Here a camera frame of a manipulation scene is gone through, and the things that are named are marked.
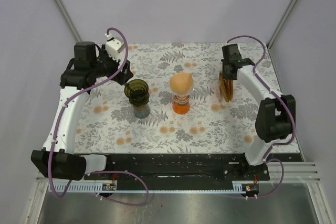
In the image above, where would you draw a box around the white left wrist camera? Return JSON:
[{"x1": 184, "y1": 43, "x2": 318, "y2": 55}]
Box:
[{"x1": 105, "y1": 33, "x2": 125, "y2": 61}]

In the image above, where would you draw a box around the orange coffee filter box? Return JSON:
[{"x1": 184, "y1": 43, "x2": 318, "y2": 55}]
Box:
[{"x1": 217, "y1": 73, "x2": 234, "y2": 108}]

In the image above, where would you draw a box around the clear glass dripper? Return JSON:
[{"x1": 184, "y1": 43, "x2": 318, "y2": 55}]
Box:
[{"x1": 172, "y1": 85, "x2": 194, "y2": 104}]

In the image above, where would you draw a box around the glass beaker with coffee grounds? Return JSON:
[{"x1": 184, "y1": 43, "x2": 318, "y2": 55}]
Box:
[{"x1": 133, "y1": 104, "x2": 151, "y2": 119}]

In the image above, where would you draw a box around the brown paper coffee filter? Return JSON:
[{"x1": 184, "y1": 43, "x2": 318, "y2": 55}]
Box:
[{"x1": 170, "y1": 71, "x2": 194, "y2": 94}]

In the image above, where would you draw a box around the stack of brown filters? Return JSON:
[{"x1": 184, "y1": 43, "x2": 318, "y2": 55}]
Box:
[{"x1": 218, "y1": 73, "x2": 234, "y2": 103}]

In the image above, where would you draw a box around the white slotted cable duct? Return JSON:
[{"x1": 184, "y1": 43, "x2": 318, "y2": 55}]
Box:
[{"x1": 48, "y1": 181, "x2": 250, "y2": 194}]

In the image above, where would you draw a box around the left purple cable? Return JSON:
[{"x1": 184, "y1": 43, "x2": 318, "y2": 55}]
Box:
[{"x1": 48, "y1": 27, "x2": 150, "y2": 207}]

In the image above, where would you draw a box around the green glass dripper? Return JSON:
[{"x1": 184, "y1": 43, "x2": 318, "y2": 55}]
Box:
[{"x1": 124, "y1": 79, "x2": 150, "y2": 107}]

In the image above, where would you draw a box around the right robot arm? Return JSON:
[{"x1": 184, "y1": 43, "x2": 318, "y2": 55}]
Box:
[{"x1": 222, "y1": 44, "x2": 296, "y2": 180}]

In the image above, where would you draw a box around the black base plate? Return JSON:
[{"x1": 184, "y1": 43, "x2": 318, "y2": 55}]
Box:
[{"x1": 85, "y1": 154, "x2": 270, "y2": 184}]

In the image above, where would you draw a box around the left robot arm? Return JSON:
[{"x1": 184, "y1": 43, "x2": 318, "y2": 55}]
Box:
[{"x1": 31, "y1": 38, "x2": 133, "y2": 180}]

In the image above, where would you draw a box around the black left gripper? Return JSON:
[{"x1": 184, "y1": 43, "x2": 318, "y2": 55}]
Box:
[{"x1": 91, "y1": 45, "x2": 133, "y2": 84}]

